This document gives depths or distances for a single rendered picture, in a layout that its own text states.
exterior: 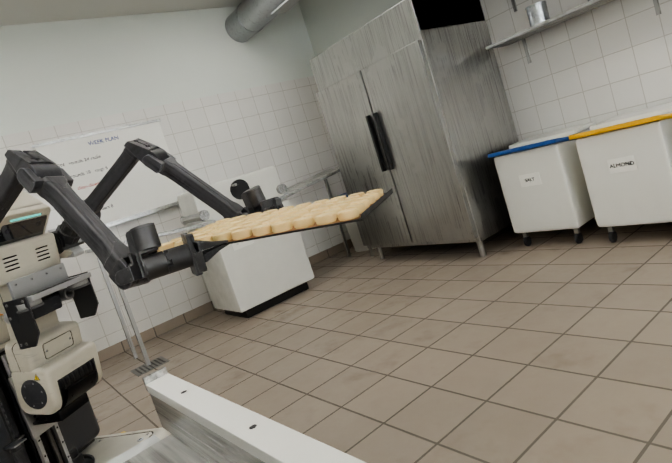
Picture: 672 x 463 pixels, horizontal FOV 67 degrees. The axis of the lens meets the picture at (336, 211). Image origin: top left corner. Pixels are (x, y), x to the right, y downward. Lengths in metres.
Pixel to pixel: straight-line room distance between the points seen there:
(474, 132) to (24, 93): 3.79
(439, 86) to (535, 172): 0.94
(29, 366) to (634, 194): 3.25
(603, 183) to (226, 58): 3.92
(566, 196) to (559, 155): 0.29
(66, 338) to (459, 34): 3.46
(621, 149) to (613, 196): 0.31
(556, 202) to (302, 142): 3.14
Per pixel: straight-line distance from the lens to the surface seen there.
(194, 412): 0.56
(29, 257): 2.00
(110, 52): 5.44
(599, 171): 3.66
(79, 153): 5.11
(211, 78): 5.67
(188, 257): 1.25
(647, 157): 3.54
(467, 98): 4.20
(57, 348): 2.03
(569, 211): 3.85
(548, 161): 3.81
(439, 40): 4.14
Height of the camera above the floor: 1.10
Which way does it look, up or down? 6 degrees down
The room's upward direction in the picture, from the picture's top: 18 degrees counter-clockwise
